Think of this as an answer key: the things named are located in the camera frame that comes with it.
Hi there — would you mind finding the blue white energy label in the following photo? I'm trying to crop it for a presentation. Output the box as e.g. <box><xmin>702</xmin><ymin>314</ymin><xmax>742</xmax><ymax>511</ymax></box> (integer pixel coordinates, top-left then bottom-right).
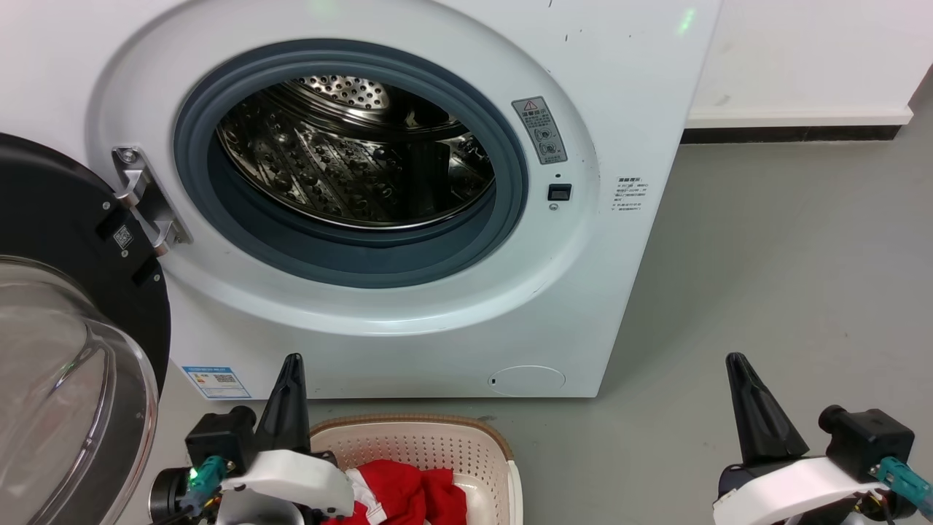
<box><xmin>181</xmin><ymin>365</ymin><xmax>252</xmax><ymax>400</ymax></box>

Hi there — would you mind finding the red and white garment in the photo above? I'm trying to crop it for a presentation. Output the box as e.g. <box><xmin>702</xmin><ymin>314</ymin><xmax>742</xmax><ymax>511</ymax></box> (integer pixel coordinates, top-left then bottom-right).
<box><xmin>321</xmin><ymin>461</ymin><xmax>467</xmax><ymax>525</ymax></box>

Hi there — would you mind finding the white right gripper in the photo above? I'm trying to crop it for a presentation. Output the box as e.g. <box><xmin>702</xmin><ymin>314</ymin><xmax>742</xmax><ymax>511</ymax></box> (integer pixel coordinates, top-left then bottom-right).
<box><xmin>714</xmin><ymin>353</ymin><xmax>897</xmax><ymax>525</ymax></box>

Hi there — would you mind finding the black baseboard strip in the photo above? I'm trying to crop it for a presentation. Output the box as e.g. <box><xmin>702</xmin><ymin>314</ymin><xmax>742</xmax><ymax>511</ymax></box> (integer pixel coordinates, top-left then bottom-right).
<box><xmin>680</xmin><ymin>126</ymin><xmax>903</xmax><ymax>144</ymax></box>

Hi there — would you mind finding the black glass washer door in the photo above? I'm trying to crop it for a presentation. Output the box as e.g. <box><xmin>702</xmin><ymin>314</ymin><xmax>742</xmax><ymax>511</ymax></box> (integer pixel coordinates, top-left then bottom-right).
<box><xmin>0</xmin><ymin>133</ymin><xmax>172</xmax><ymax>525</ymax></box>

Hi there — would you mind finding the small printed text label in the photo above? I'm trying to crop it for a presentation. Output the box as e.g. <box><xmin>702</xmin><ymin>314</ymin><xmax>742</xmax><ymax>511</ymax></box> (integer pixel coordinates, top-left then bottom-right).
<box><xmin>611</xmin><ymin>176</ymin><xmax>646</xmax><ymax>214</ymax></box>

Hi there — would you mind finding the teal right camera connector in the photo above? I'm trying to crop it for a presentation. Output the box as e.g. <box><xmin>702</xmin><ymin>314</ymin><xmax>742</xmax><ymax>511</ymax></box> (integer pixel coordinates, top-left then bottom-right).
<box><xmin>871</xmin><ymin>457</ymin><xmax>933</xmax><ymax>518</ymax></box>

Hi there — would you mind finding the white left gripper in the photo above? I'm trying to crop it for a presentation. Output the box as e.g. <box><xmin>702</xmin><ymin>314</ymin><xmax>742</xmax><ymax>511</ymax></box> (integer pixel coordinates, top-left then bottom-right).
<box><xmin>215</xmin><ymin>354</ymin><xmax>356</xmax><ymax>525</ymax></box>

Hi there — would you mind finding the stainless steel washing machine drum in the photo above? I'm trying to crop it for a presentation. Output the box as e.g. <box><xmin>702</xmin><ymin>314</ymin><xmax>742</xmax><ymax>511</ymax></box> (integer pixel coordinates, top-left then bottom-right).
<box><xmin>216</xmin><ymin>74</ymin><xmax>497</xmax><ymax>230</ymax></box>

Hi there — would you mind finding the grey rubber door gasket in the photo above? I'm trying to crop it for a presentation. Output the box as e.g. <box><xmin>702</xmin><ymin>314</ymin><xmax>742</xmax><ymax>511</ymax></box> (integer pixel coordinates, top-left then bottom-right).
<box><xmin>173</xmin><ymin>39</ymin><xmax>529</xmax><ymax>289</ymax></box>

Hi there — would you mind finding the grey warning sticker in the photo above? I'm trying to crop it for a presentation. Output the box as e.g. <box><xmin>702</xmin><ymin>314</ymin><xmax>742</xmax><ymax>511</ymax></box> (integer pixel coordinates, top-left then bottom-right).
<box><xmin>512</xmin><ymin>96</ymin><xmax>568</xmax><ymax>166</ymax></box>

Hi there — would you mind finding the teal camera connector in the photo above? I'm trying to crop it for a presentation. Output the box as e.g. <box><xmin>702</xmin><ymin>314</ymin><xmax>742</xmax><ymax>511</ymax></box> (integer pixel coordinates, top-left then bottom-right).
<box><xmin>182</xmin><ymin>456</ymin><xmax>223</xmax><ymax>511</ymax></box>
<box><xmin>871</xmin><ymin>457</ymin><xmax>933</xmax><ymax>518</ymax></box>

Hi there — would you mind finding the round white filter cover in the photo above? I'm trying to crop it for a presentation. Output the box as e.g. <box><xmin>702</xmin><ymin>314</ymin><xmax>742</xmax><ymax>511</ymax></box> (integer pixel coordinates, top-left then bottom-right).
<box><xmin>488</xmin><ymin>365</ymin><xmax>566</xmax><ymax>397</ymax></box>

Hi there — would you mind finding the cream perforated laundry basket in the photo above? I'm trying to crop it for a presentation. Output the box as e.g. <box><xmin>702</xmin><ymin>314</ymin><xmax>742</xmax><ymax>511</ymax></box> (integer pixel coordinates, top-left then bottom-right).
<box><xmin>310</xmin><ymin>414</ymin><xmax>523</xmax><ymax>525</ymax></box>

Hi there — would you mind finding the teal left camera connector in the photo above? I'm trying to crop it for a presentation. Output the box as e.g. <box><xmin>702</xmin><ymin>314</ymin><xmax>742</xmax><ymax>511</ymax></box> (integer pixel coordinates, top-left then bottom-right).
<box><xmin>182</xmin><ymin>456</ymin><xmax>223</xmax><ymax>511</ymax></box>

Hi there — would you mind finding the silver metal door hinge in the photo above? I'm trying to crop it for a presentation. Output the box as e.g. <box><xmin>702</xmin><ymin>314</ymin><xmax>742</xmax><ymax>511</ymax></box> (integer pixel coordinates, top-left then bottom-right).
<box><xmin>112</xmin><ymin>144</ymin><xmax>193</xmax><ymax>256</ymax></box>

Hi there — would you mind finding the white front-load washing machine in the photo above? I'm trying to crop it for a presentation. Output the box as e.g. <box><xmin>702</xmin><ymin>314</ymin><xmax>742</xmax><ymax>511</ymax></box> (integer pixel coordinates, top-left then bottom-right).
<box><xmin>0</xmin><ymin>0</ymin><xmax>722</xmax><ymax>400</ymax></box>

